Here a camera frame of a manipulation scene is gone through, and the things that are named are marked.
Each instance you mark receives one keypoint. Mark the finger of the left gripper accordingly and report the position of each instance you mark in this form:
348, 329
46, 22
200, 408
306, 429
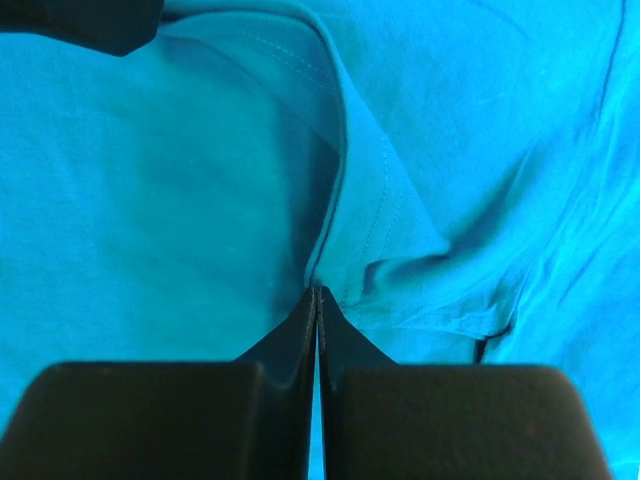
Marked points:
114, 27

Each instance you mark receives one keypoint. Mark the blue t shirt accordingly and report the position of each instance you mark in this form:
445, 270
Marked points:
462, 175

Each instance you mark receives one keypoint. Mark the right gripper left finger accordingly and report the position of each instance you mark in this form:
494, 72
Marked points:
249, 418

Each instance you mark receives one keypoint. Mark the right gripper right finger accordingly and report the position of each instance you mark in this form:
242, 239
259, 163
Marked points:
385, 420

